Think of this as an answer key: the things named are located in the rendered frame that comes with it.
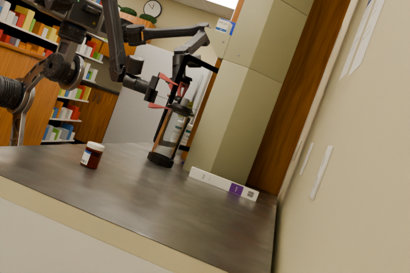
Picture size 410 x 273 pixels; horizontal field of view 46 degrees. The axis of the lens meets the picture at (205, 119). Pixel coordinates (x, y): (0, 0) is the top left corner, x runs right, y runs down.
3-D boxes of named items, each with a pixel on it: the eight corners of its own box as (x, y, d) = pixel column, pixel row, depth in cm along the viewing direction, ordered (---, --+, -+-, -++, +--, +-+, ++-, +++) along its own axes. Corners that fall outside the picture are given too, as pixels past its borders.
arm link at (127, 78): (125, 84, 194) (119, 86, 189) (129, 67, 192) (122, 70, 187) (140, 89, 193) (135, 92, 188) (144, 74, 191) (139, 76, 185)
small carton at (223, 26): (227, 38, 205) (232, 25, 205) (224, 35, 200) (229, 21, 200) (216, 35, 206) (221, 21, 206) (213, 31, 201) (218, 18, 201)
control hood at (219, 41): (231, 70, 226) (238, 49, 225) (222, 58, 194) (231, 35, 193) (208, 61, 227) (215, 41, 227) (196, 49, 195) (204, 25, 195)
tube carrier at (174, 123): (177, 166, 190) (198, 116, 189) (165, 165, 180) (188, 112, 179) (155, 155, 194) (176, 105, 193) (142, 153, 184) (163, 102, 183)
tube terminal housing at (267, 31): (246, 184, 222) (305, 25, 221) (240, 192, 191) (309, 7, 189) (196, 164, 227) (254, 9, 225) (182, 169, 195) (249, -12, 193)
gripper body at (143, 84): (157, 76, 185) (139, 70, 186) (147, 101, 185) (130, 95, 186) (161, 78, 192) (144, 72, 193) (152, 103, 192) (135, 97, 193)
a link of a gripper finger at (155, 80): (178, 78, 184) (155, 70, 185) (171, 96, 184) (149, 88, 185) (182, 80, 190) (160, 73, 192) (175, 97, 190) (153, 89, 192)
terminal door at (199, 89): (197, 154, 225) (228, 73, 224) (152, 143, 202) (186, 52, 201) (196, 153, 226) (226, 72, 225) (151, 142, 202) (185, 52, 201)
